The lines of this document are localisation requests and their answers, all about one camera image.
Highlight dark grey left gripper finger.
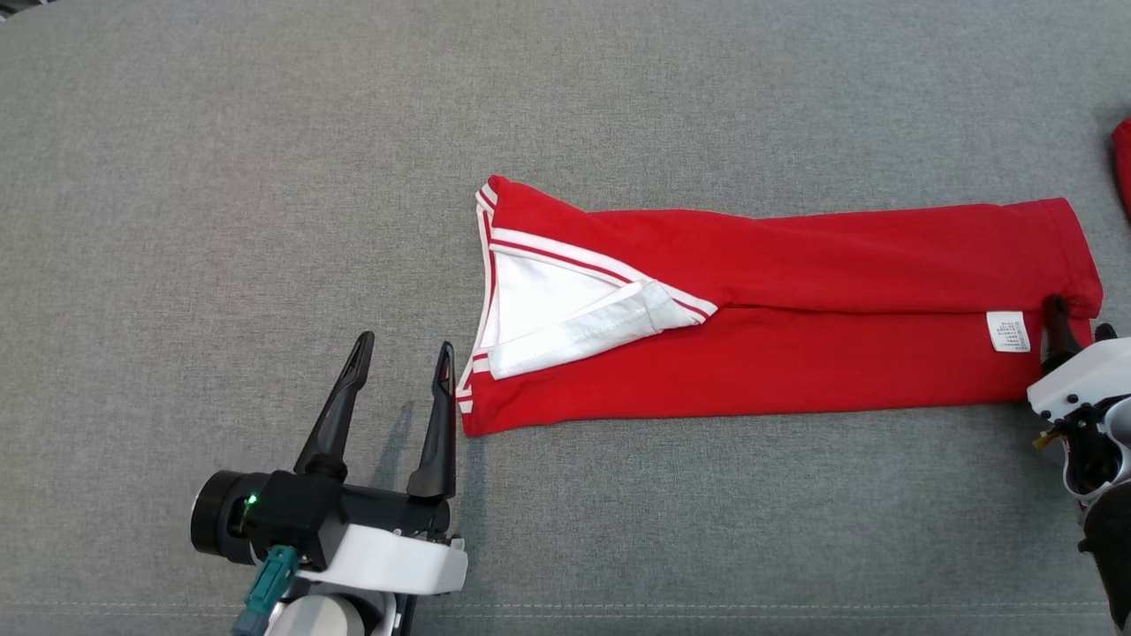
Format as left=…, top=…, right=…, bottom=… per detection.
left=406, top=341, right=458, bottom=502
left=293, top=331, right=376, bottom=482

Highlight red shorts with white band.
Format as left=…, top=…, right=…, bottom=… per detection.
left=1111, top=117, right=1131, bottom=222

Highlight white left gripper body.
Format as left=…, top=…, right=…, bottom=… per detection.
left=296, top=488, right=469, bottom=597

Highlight red Bulls jersey white sleeves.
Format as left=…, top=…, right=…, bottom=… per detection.
left=455, top=174, right=1104, bottom=438

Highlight teal left camera connector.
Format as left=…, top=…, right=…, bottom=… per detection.
left=232, top=545, right=300, bottom=636

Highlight grey fabric sofa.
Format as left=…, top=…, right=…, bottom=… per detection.
left=0, top=0, right=1131, bottom=636

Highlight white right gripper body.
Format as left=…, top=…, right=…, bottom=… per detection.
left=1028, top=337, right=1131, bottom=423

